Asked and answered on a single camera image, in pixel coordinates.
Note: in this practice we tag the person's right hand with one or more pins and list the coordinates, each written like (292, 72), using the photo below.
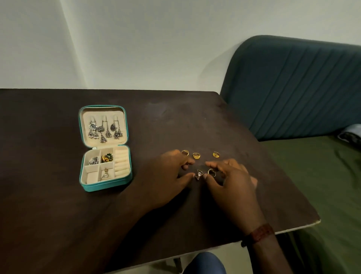
(237, 194)

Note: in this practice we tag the person's left hand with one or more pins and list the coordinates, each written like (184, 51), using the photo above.
(160, 180)

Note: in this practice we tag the green and gold earring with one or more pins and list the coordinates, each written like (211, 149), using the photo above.
(109, 157)

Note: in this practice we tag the gold flower earring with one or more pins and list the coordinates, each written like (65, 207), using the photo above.
(105, 159)

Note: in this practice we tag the silver pearl cluster earring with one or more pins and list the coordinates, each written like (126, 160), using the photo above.
(92, 161)

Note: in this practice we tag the teal jewelry box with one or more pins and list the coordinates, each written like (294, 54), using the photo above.
(104, 111)

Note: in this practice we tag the person's left forearm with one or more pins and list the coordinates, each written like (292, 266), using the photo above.
(93, 240)

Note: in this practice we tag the person's blue trouser leg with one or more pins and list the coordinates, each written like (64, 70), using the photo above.
(204, 264)

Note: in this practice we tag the red thread wristband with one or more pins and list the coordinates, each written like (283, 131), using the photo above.
(258, 234)

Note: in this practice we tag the dark table leg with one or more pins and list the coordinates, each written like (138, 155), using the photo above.
(177, 266)

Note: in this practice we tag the green fabric cover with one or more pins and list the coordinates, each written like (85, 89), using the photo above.
(324, 183)

